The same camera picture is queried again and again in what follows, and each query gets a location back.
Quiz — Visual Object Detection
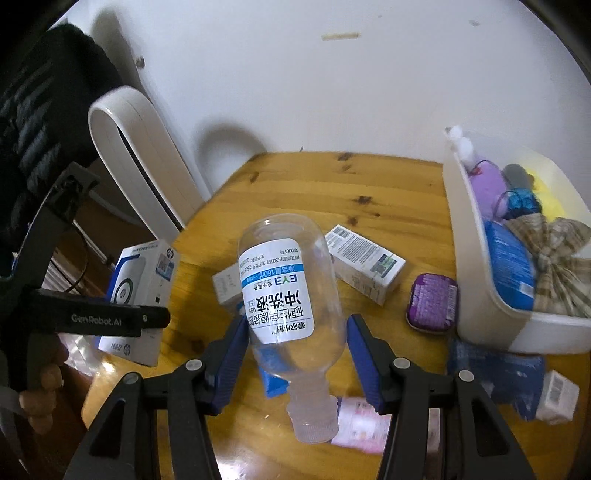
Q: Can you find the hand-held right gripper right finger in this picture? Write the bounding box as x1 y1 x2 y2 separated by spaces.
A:
346 314 539 480

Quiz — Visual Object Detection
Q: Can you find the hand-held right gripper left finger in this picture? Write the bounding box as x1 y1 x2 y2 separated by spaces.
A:
60 315 252 480

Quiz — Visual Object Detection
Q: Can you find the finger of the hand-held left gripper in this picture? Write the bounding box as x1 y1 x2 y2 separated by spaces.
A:
0 161 101 290
139 305 171 330

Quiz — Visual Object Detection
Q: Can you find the white blue printer box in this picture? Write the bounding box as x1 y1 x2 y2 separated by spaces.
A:
98 240 182 367

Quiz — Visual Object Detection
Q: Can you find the pink wipes packet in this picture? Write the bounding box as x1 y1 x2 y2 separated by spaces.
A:
330 396 441 455

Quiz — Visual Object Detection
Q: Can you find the clear plastic bottle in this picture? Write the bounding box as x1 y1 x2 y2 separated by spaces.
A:
237 219 348 444

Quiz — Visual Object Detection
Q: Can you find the white grey medicine box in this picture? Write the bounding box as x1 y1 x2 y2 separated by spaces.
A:
323 224 407 306

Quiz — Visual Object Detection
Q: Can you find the white plastic storage bin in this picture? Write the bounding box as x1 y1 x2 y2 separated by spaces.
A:
442 127 591 355

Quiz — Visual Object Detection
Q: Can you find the small white barcode box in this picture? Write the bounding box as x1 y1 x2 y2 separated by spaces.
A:
538 369 580 426

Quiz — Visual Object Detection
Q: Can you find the purple plush toy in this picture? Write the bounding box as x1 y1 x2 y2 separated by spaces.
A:
468 159 513 217

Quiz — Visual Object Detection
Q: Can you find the plaid fabric bow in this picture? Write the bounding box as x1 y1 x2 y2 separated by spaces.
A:
505 215 591 319

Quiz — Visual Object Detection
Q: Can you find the yellow plush toy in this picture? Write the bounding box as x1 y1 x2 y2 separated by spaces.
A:
526 166 571 220

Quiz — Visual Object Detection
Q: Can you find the person's left hand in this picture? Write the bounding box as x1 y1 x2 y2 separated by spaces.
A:
21 342 70 435

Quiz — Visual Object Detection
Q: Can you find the blue tube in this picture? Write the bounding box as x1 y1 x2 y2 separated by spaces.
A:
240 300 293 400

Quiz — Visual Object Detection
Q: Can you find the small white carton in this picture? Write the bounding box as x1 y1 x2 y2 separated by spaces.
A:
212 265 245 308

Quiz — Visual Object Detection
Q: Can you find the purple tin case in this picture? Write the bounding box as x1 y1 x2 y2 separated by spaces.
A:
405 273 460 332

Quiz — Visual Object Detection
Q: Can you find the black padded jacket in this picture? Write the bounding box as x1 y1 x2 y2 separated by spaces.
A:
0 23 123 241

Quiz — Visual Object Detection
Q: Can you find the dark blue tissue packet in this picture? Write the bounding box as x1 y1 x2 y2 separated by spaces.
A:
445 339 546 422

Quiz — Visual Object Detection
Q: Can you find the bright blue packet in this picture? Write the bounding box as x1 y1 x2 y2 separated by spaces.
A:
485 220 539 310

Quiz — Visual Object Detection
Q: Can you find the white fuzzy toy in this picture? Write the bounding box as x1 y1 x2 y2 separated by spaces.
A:
448 124 476 162

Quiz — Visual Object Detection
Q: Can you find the grey fuzzy item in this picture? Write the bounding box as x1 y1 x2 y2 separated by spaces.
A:
502 164 532 190

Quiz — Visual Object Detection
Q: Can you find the thin black cable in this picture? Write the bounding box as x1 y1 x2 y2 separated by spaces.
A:
46 222 100 296

